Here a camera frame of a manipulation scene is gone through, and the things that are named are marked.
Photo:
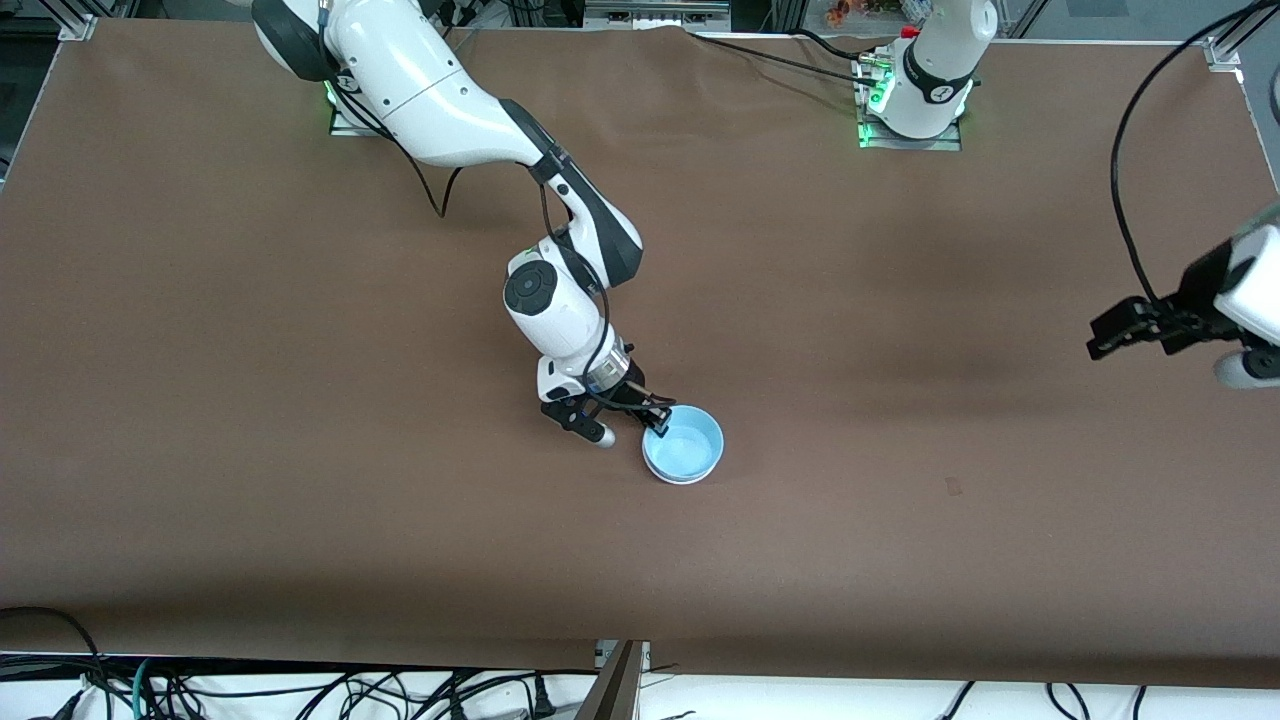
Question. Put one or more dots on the aluminium corner bracket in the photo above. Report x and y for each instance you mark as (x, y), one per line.
(1223, 54)
(78, 27)

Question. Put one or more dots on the white bowl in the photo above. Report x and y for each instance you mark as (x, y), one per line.
(683, 483)

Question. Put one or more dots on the light blue bowl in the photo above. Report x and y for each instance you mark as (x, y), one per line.
(690, 450)

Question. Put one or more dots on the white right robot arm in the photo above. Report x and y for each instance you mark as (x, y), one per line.
(430, 90)

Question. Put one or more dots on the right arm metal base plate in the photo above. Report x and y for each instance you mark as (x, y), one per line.
(345, 125)

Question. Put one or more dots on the metal frame post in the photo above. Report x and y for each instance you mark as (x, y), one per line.
(615, 690)

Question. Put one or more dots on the brown table cover sheet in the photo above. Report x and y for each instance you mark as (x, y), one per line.
(300, 400)

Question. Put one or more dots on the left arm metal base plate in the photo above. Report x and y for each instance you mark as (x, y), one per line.
(880, 140)

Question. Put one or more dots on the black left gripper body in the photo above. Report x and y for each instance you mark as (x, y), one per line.
(1196, 292)

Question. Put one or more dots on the aluminium frame rail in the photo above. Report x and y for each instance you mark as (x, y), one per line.
(655, 10)

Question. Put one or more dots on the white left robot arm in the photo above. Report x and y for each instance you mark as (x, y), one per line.
(940, 60)

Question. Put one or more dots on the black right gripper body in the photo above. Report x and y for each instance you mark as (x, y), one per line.
(631, 394)

